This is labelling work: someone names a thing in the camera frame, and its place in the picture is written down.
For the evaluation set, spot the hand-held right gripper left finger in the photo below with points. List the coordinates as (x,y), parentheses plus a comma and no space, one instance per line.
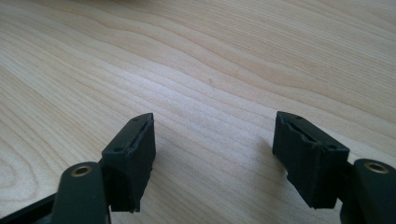
(130,161)

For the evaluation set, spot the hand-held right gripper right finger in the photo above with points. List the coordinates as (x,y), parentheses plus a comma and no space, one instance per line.
(308,161)

